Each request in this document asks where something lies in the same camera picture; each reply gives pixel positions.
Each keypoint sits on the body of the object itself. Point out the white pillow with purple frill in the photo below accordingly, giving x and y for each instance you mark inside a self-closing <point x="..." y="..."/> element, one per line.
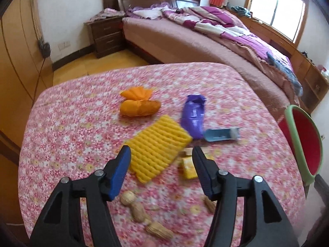
<point x="149" y="12"/>

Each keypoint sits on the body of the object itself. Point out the peanut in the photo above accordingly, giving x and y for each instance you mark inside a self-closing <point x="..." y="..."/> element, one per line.
<point x="138" y="213"/>
<point x="158" y="231"/>
<point x="210" y="205"/>
<point x="127" y="199"/>

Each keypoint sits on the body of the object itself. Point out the purple patchwork quilt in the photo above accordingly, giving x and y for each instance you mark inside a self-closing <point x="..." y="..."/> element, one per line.
<point x="218" y="23"/>

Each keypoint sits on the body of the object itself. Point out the long wooden window cabinet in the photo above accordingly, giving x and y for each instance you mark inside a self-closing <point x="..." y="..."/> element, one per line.
<point x="313" y="82"/>

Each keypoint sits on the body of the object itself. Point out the small black object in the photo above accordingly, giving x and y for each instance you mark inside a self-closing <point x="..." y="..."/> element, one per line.
<point x="305" y="54"/>

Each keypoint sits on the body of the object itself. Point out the red bucket with green rim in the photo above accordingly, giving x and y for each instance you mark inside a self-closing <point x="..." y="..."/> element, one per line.
<point x="308" y="144"/>

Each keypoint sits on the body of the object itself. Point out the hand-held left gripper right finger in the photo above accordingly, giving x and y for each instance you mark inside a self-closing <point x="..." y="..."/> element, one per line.
<point x="203" y="175"/>

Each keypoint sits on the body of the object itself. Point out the blue crumpled clothes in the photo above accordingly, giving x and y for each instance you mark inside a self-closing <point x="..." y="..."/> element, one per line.
<point x="241" y="10"/>

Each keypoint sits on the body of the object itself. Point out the wooden framed window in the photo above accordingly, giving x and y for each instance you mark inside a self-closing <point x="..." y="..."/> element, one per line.
<point x="282" y="12"/>

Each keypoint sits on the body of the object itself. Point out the pink floral tablecloth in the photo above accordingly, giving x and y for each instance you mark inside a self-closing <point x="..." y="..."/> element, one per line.
<point x="77" y="133"/>

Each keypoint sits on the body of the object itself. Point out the white wall socket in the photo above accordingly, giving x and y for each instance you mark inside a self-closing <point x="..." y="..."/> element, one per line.
<point x="64" y="45"/>

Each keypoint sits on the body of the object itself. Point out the dark wooden bed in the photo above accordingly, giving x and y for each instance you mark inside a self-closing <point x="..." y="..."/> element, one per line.
<point x="167" y="38"/>

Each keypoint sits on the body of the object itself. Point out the purple plastic wrapper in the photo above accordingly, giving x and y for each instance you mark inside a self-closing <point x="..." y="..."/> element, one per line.
<point x="192" y="118"/>

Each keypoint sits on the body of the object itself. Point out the yellow foam fruit net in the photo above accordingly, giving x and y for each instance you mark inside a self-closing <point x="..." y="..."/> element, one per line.
<point x="156" y="146"/>

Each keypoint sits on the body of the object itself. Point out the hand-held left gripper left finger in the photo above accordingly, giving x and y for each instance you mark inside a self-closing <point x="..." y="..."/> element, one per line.
<point x="118" y="175"/>

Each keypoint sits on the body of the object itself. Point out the yellow snack packet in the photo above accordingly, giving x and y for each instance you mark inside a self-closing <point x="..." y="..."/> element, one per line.
<point x="189" y="168"/>

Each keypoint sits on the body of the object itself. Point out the dark wooden nightstand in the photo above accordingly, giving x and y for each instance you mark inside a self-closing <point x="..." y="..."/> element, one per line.
<point x="108" y="38"/>

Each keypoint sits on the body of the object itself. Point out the wooden wardrobe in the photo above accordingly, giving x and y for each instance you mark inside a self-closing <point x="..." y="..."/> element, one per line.
<point x="18" y="56"/>

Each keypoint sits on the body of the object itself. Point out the folded pink clothes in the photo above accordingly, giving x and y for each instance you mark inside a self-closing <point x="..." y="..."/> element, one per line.
<point x="108" y="14"/>

